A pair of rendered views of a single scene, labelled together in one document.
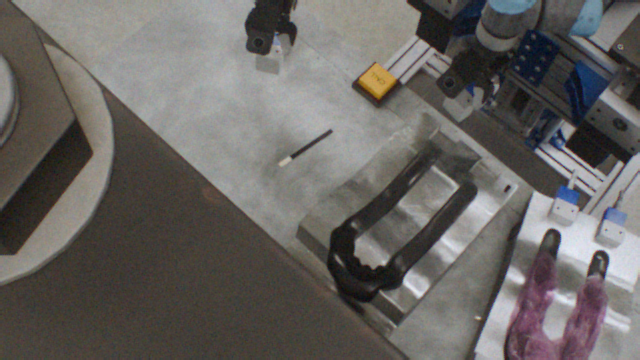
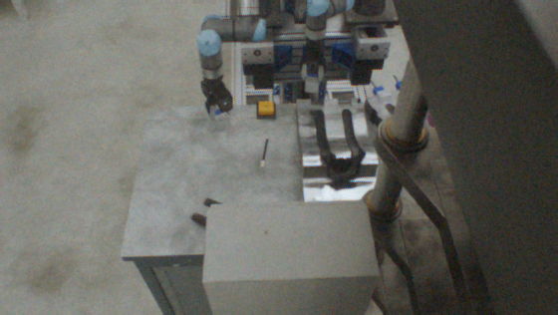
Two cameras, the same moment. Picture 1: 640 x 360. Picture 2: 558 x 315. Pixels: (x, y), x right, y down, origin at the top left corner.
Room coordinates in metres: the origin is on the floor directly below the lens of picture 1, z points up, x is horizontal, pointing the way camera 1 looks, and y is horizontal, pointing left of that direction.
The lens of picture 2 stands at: (-0.21, 0.69, 2.20)
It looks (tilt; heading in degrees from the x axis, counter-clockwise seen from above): 52 degrees down; 323
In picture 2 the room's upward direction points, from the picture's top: 1 degrees counter-clockwise
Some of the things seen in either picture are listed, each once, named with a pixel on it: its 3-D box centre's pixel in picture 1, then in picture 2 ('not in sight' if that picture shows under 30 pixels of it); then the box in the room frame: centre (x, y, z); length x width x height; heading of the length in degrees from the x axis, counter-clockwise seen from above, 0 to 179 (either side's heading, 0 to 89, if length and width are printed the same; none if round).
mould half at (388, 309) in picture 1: (389, 233); (335, 150); (0.55, -0.15, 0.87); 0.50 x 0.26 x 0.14; 145
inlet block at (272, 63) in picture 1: (276, 40); (217, 114); (0.92, 0.13, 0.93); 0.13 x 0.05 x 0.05; 172
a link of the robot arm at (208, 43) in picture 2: not in sight; (209, 49); (0.90, 0.13, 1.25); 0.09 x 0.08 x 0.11; 144
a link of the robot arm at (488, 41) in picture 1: (496, 28); (315, 30); (0.85, -0.28, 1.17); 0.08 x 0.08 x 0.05
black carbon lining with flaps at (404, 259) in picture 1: (402, 222); (339, 138); (0.56, -0.17, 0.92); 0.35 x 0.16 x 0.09; 145
